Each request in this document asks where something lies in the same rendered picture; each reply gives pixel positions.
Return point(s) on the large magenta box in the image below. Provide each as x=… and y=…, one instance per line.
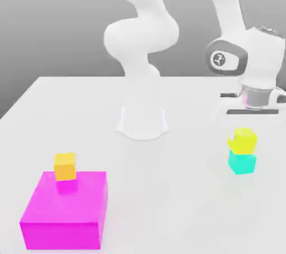
x=64, y=216

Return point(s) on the small orange cube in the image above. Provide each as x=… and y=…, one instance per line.
x=65, y=168

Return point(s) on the small cyan cube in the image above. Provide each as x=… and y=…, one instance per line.
x=242, y=163

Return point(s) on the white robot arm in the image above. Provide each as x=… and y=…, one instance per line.
x=143, y=41

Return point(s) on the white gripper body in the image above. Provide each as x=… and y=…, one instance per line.
x=252, y=119

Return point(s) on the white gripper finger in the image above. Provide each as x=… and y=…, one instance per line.
x=232, y=136

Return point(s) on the small yellow cube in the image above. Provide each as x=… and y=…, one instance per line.
x=244, y=141

